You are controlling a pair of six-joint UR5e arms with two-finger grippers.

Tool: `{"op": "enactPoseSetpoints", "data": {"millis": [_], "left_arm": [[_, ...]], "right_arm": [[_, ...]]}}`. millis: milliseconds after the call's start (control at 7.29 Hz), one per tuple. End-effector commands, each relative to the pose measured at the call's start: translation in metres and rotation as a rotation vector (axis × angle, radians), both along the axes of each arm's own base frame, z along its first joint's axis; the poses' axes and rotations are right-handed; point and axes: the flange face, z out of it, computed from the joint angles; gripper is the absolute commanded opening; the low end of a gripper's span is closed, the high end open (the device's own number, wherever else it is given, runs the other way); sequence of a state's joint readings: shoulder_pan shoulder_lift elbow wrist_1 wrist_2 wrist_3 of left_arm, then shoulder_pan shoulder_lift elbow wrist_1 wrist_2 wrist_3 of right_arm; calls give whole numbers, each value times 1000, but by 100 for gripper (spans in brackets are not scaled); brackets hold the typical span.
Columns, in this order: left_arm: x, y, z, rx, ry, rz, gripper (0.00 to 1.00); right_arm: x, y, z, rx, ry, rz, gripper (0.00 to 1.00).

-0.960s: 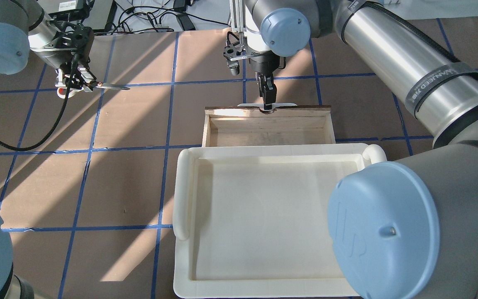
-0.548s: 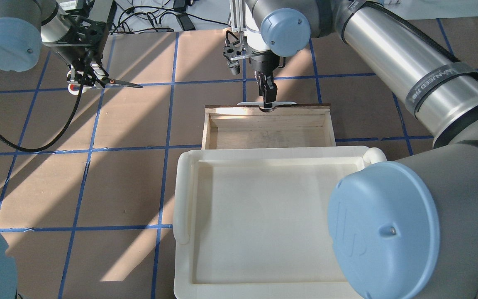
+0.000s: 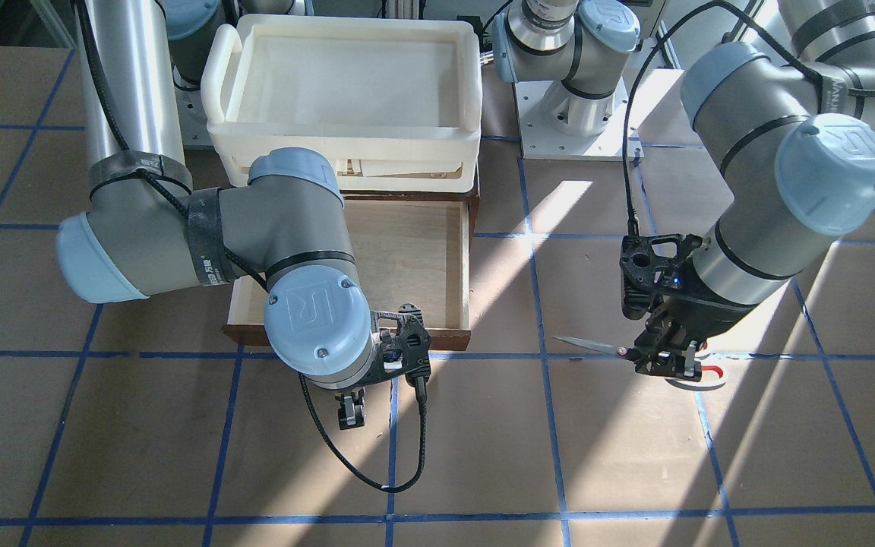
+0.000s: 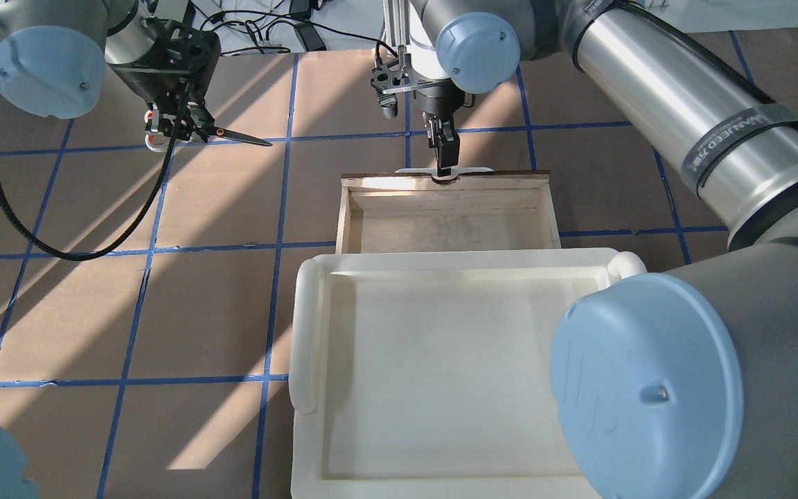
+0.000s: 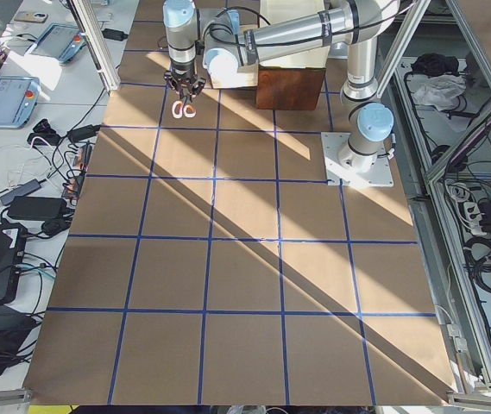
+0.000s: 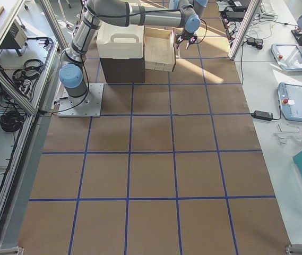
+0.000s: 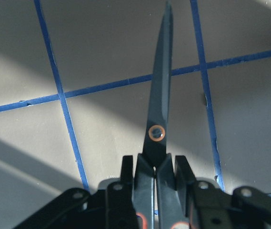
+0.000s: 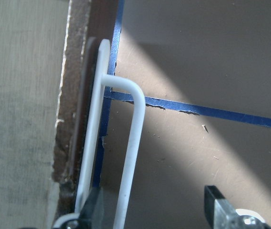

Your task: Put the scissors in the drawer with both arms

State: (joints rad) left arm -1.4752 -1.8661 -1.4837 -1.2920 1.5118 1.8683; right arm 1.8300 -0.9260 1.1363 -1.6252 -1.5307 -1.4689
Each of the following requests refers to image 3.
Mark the black gripper drawer arm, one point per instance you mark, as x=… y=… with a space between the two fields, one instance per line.
x=351 y=409

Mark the black gripper scissors arm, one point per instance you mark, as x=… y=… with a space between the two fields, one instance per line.
x=702 y=317

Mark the orange grey handled scissors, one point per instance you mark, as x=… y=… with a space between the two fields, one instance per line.
x=713 y=377

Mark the brown wooden drawer cabinet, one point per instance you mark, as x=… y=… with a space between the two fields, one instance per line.
x=415 y=247

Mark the brown paper table cover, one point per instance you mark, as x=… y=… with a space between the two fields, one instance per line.
x=143 y=424

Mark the white plastic tray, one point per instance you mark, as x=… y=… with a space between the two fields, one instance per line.
x=393 y=105

